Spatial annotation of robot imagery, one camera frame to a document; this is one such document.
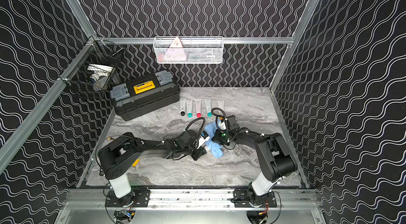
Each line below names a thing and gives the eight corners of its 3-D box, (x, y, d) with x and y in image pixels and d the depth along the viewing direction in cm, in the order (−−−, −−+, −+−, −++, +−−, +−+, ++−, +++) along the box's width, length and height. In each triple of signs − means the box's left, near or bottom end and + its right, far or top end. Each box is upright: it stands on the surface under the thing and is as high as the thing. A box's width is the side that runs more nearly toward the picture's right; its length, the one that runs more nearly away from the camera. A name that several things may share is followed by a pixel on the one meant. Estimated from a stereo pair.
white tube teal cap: (204, 117, 106) (204, 115, 104) (204, 100, 115) (204, 98, 114) (211, 117, 106) (211, 115, 104) (211, 100, 115) (211, 98, 114)
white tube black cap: (179, 116, 106) (179, 114, 105) (180, 100, 115) (180, 98, 114) (185, 115, 107) (185, 114, 105) (185, 100, 115) (185, 98, 114)
